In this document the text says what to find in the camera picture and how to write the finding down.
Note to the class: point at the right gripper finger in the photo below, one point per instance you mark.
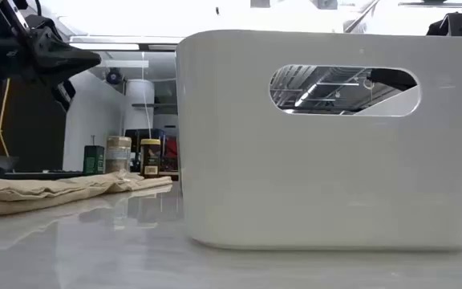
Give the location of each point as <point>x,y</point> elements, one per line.
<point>393,78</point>

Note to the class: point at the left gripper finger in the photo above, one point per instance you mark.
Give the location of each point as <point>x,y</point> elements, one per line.
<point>66,58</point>
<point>64,94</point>

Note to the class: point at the green spice tin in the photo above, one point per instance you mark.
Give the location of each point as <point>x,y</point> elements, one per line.
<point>93,160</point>

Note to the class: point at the gold-lid furikake jar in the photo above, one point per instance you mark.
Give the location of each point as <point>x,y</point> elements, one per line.
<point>118,154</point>

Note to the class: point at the yellow-lid spice jar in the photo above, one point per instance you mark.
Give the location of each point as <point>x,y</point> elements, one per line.
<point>150,158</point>

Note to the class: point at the white plastic bin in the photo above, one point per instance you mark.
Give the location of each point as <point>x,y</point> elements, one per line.
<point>295,180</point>

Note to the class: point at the long ceiling light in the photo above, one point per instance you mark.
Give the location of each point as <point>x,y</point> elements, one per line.
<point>102,46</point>

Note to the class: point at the black partition panel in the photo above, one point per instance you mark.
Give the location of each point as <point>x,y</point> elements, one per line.
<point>34,132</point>

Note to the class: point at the black round ceiling fixture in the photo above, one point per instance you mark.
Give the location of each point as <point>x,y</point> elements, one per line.
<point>114,76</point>

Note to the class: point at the black tripod stand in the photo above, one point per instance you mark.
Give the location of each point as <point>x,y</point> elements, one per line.
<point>92,139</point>

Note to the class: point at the white round column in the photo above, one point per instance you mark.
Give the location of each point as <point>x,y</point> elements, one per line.
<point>139,104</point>

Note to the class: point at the long dark ceiling bar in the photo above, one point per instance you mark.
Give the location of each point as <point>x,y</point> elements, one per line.
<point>433,5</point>

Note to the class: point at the blue container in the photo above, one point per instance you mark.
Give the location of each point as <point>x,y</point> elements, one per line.
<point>158,134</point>

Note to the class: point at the beige cloth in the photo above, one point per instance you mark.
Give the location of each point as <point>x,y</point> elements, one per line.
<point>34,192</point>

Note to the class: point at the red container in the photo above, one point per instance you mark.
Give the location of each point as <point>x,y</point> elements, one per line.
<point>171,154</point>

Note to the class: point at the grey ceiling fixture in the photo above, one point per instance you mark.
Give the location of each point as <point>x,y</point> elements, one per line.
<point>260,3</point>

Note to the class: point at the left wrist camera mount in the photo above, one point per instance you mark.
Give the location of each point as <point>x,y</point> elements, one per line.
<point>14,16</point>

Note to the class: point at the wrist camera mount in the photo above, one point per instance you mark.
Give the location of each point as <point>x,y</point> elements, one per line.
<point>14,16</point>
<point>451,26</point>

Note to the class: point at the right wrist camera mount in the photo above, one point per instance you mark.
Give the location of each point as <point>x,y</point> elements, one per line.
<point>451,26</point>

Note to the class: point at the dark wall shelf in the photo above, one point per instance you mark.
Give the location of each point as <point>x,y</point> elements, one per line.
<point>155,105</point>

